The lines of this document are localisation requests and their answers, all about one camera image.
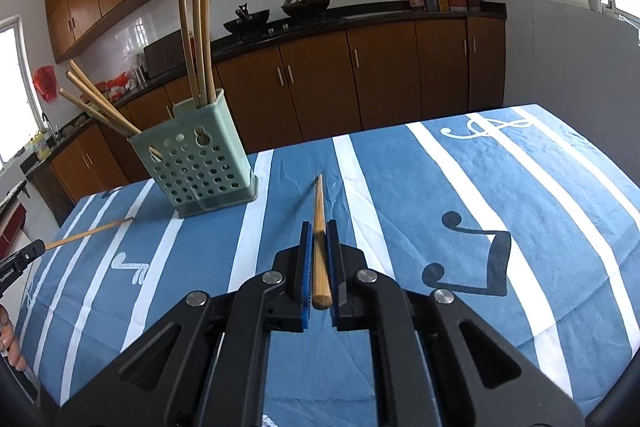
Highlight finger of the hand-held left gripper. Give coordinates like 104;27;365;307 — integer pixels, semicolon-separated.
0;240;47;273

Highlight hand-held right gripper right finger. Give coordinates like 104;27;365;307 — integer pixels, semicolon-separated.
326;219;586;427

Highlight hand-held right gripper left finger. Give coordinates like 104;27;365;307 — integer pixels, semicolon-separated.
55;221;315;427

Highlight wooden chopstick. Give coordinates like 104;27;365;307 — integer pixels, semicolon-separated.
178;0;200;109
65;71;136;137
200;0;213;106
44;216;135;252
204;0;218;104
192;0;208;108
67;59;144;136
311;174;334;311
58;88;165;159

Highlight green perforated chopstick holder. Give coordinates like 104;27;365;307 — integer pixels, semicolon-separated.
126;88;260;221

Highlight person's left hand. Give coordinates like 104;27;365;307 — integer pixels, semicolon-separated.
0;304;27;372

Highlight blue white striped tablecloth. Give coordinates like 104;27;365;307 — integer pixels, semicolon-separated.
10;103;640;427

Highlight window beside sink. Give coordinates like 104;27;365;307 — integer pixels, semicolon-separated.
0;19;39;171

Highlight red hanging plastic bag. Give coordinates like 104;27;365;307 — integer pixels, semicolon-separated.
32;65;57;102

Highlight orange red plastic bags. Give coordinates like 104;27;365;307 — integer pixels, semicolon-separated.
94;74;136;100

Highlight brown lower kitchen cabinets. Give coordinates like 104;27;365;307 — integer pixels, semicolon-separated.
27;17;507;214

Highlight white plastic bag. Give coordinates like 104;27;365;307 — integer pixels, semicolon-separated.
127;51;147;84

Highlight dark microwave oven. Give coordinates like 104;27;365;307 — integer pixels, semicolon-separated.
143;29;189;79

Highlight black gas stove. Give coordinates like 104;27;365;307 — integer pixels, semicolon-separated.
264;18;347;36

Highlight black wok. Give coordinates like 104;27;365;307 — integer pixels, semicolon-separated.
223;1;271;36

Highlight wok with lid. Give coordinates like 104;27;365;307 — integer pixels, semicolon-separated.
280;0;332;18

